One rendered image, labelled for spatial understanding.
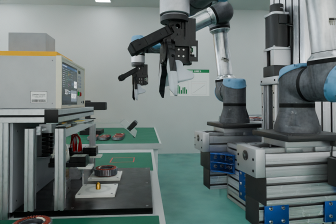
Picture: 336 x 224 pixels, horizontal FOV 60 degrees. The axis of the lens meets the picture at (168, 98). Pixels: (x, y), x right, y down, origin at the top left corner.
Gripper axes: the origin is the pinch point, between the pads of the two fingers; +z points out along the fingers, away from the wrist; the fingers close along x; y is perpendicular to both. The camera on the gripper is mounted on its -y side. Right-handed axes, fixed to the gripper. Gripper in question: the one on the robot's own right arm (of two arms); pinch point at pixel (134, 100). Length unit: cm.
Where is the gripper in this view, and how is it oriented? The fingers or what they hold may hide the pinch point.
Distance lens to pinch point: 160.1
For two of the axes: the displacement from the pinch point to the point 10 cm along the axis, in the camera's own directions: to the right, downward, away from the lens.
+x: -2.2, 0.2, 9.8
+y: 9.8, 0.0, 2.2
